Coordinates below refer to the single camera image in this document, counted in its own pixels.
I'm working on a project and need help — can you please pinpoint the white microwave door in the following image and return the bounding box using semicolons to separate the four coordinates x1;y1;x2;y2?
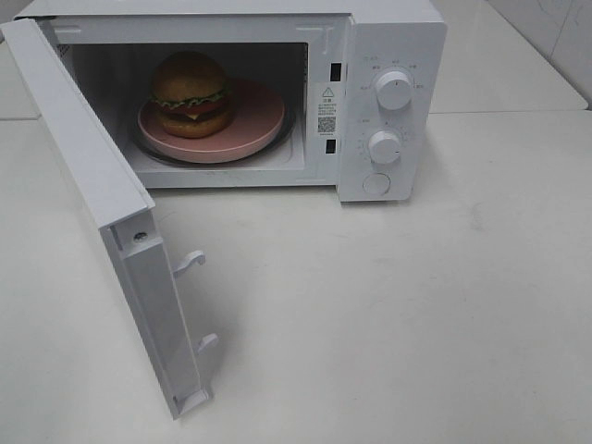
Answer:
1;18;217;418

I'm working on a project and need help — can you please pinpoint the white microwave oven body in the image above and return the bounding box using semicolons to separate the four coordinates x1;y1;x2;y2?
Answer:
10;1;447;202

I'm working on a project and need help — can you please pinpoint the burger with lettuce and tomato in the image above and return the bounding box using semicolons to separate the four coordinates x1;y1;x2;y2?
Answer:
151;51;234;139

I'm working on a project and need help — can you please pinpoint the lower white timer knob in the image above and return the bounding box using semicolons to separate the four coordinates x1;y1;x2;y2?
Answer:
368;130;402;165

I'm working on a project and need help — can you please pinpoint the white warning label sticker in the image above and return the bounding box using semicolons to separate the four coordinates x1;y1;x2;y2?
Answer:
312;82;343;138

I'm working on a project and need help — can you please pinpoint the upper white power knob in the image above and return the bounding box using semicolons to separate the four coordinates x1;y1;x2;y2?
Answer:
374;68;413;111

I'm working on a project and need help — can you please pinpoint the pink round plate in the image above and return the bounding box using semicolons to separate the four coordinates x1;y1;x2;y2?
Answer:
137;79;287;164

